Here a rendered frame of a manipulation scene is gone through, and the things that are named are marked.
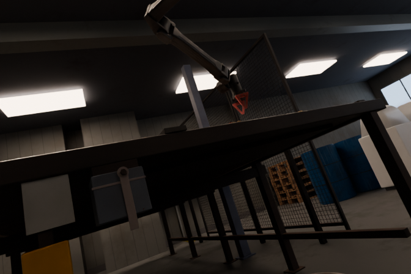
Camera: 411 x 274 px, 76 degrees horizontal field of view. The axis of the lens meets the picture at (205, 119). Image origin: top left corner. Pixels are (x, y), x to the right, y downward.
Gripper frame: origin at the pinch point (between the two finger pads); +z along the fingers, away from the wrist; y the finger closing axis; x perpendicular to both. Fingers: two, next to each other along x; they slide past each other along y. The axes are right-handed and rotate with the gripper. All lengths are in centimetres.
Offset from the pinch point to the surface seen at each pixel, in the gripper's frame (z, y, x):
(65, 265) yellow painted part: 39, 64, -67
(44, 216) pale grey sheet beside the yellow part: 27, 62, -70
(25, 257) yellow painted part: 35, 66, -73
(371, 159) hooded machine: 63, -282, 238
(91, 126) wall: -170, -414, -212
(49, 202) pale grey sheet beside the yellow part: 24, 62, -69
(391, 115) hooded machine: 10, -247, 275
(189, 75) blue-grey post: -115, -186, -2
